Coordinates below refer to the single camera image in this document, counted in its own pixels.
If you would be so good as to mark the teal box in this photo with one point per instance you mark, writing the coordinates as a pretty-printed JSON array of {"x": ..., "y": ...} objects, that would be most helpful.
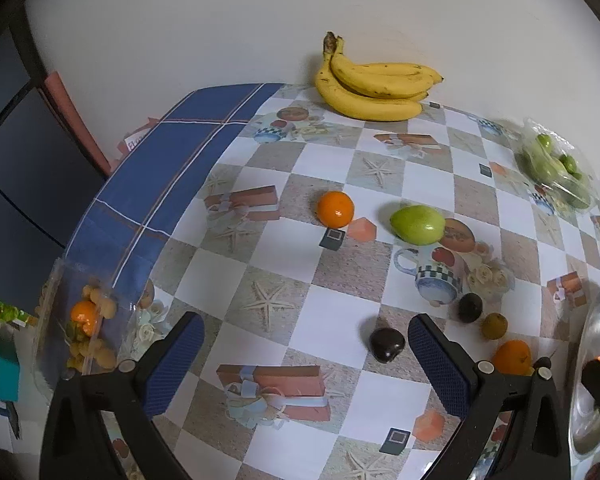
[{"x": 6, "y": 372}]

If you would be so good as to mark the round metal tray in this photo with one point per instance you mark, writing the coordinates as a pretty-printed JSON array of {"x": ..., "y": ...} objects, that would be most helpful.
[{"x": 597, "y": 325}]

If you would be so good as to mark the colourful snack packets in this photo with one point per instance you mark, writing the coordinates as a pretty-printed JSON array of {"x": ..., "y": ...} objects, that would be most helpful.
[{"x": 2, "y": 310}]

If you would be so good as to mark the dark purple plum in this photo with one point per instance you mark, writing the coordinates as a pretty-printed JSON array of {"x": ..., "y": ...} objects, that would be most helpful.
[
  {"x": 469, "y": 307},
  {"x": 385, "y": 344}
]

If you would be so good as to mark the brown kiwi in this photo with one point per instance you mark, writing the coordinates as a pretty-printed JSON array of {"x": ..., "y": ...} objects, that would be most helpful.
[{"x": 494, "y": 325}]

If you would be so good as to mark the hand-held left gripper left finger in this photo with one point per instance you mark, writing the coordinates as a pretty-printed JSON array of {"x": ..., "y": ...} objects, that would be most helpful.
[{"x": 175, "y": 360}]

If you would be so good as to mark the clear plastic loquat container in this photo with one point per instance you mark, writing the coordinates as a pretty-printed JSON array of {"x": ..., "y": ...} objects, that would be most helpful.
[{"x": 55, "y": 340}]

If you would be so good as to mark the clear plastic pear container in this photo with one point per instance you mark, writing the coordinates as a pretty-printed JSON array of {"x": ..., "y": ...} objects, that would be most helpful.
[{"x": 554, "y": 170}]

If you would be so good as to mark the large green apple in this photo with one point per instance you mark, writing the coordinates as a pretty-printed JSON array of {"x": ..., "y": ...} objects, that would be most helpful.
[{"x": 417, "y": 225}]

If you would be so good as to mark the cluster of small yellow loquats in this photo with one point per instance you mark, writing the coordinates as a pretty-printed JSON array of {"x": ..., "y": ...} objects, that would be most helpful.
[{"x": 102, "y": 305}]

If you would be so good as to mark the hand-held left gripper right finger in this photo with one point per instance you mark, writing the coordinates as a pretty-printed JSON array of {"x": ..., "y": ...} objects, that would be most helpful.
[{"x": 437, "y": 365}]

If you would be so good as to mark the dark cabinet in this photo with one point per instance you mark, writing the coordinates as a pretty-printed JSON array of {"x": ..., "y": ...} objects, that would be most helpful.
[{"x": 25, "y": 175}]

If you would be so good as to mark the checkered printed tablecloth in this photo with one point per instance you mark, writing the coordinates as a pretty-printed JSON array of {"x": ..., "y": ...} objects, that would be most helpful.
[{"x": 300, "y": 280}]

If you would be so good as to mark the green pear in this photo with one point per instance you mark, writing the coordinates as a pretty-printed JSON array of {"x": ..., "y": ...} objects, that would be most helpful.
[
  {"x": 575, "y": 191},
  {"x": 537, "y": 160}
]

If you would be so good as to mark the white paper note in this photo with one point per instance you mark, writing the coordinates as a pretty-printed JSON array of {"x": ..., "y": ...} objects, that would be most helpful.
[{"x": 136, "y": 137}]

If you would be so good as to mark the green lime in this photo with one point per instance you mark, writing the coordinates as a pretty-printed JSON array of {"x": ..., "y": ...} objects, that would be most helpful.
[
  {"x": 569, "y": 163},
  {"x": 545, "y": 141}
]

